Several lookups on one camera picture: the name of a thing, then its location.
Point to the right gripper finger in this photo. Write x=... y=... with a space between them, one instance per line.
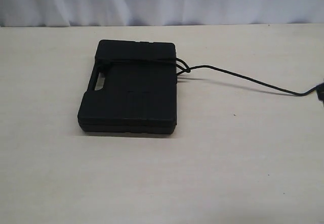
x=320 y=92

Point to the black plastic carry case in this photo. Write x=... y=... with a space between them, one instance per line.
x=132 y=88

